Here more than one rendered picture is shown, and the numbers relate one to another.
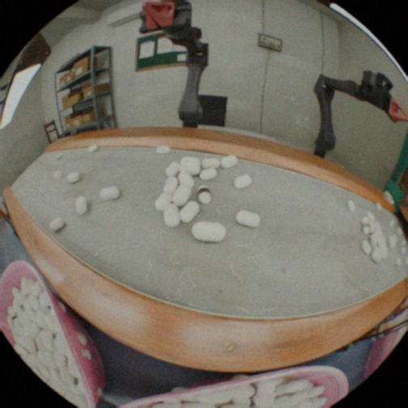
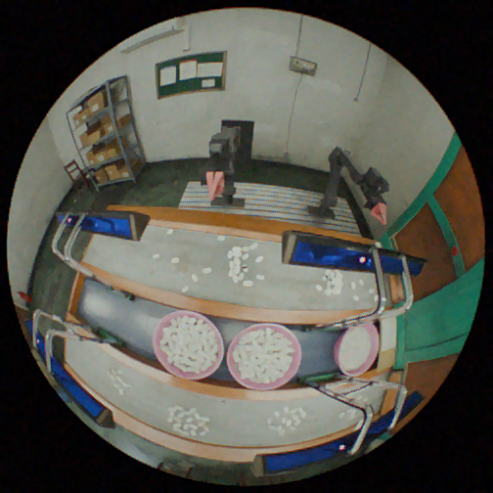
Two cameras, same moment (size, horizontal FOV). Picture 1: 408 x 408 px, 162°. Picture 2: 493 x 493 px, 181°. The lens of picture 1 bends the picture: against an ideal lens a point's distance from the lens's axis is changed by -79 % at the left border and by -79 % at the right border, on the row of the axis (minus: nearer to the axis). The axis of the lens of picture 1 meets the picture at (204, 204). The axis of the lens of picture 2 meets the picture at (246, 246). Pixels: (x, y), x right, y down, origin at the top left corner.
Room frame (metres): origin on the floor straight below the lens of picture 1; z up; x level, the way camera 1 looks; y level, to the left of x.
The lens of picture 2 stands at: (-0.09, 0.05, 1.36)
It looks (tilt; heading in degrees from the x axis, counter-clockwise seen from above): 60 degrees down; 350
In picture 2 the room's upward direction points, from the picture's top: 8 degrees clockwise
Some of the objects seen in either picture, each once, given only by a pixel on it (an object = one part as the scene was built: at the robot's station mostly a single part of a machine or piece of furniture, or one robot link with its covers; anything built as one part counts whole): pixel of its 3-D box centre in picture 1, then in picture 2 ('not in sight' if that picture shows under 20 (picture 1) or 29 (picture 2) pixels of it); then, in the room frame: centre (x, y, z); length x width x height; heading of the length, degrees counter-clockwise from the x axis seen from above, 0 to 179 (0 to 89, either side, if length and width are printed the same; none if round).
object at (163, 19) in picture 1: (149, 13); (209, 187); (0.27, 0.11, 1.07); 0.09 x 0.07 x 0.07; 176
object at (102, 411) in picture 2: not in sight; (49, 362); (-0.35, 0.68, 1.08); 0.62 x 0.08 x 0.07; 80
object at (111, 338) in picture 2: not in sight; (79, 348); (-0.27, 0.68, 0.90); 0.20 x 0.19 x 0.45; 80
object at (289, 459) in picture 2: not in sight; (367, 436); (-0.51, -0.27, 1.08); 0.62 x 0.08 x 0.07; 80
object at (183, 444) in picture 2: not in sight; (208, 442); (-0.71, 0.20, 0.67); 1.81 x 0.12 x 0.19; 80
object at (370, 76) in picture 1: (367, 86); (369, 178); (0.39, -0.51, 1.11); 0.12 x 0.09 x 0.12; 176
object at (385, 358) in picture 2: not in sight; (387, 339); (-0.30, -0.70, 0.77); 0.33 x 0.15 x 0.01; 170
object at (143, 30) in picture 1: (168, 21); (217, 172); (0.34, 0.10, 1.07); 0.10 x 0.07 x 0.07; 86
